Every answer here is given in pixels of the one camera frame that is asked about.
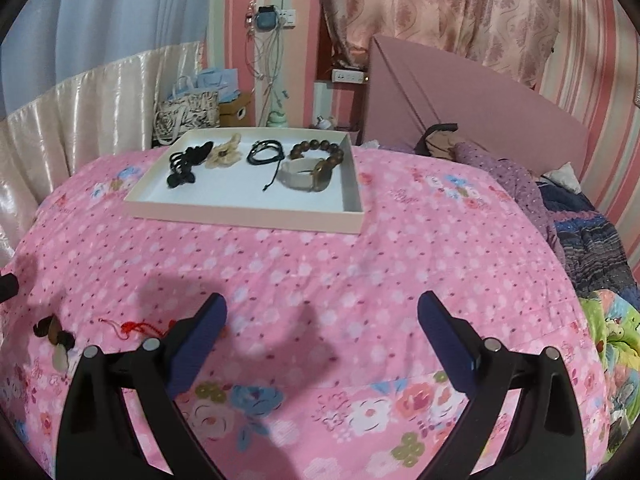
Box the jade pendant black tassel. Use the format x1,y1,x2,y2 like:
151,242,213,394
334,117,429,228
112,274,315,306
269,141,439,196
32,314,75,374

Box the red knot cord charm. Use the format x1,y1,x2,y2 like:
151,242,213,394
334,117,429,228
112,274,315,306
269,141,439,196
98,318,177,340

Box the white band bracelet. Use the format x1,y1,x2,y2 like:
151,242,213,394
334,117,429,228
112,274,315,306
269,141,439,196
276,156,332,194

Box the green cartoon blanket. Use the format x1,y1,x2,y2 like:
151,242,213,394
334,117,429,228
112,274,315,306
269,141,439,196
579,289,639,460

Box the cream satin curtain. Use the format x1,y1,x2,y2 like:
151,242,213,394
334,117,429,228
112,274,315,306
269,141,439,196
1,41,204,263

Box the dark blue patterned blanket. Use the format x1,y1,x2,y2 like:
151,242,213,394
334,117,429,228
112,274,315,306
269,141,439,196
537,180,639,310

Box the black hair scrunchie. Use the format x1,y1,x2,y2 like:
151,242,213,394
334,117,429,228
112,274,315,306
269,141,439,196
166,141,214,188

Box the pink floral bedspread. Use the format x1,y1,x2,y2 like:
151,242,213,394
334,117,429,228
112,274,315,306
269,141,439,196
1,148,608,479

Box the black white tote bag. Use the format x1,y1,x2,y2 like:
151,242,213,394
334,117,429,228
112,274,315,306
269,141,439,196
152,90,220,145

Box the beige flower scrunchie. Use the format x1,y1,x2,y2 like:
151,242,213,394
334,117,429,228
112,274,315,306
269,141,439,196
205,132,242,169

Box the purple dotted pillow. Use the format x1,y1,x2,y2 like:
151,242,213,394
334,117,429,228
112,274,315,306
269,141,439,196
452,141,565,266

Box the brown cardboard box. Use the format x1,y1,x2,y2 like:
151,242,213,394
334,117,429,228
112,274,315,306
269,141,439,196
219,91,254,128

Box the light blue paper bag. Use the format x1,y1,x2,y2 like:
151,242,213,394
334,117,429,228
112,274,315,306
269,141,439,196
168,68,241,103

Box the green water bottle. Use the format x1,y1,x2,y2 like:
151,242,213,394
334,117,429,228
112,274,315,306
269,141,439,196
266,96,288,128

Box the white shallow tray box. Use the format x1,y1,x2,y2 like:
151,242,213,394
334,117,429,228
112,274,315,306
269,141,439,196
124,127,364,234

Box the pink headboard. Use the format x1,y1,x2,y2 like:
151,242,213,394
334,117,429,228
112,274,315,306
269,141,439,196
359,35,588,174

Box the white power strip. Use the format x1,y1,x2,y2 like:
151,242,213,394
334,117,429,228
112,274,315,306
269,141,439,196
331,68,368,84

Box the pink patterned curtain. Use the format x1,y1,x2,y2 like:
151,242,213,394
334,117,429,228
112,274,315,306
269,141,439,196
321,0,560,88

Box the black cord bracelet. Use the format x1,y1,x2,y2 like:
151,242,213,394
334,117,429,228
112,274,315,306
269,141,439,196
246,138,286,193

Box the black strap bag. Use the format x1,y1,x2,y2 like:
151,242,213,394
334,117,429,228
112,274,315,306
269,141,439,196
413,122,459,160

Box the brown wooden bead bracelet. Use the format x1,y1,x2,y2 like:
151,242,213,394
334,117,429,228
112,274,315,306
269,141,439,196
290,138,346,172

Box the hanging charger cables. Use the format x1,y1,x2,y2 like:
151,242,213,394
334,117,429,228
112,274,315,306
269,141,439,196
243,27,286,111

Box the wall socket with charger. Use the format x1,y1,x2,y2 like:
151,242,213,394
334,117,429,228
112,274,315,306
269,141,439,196
245,6,297,32

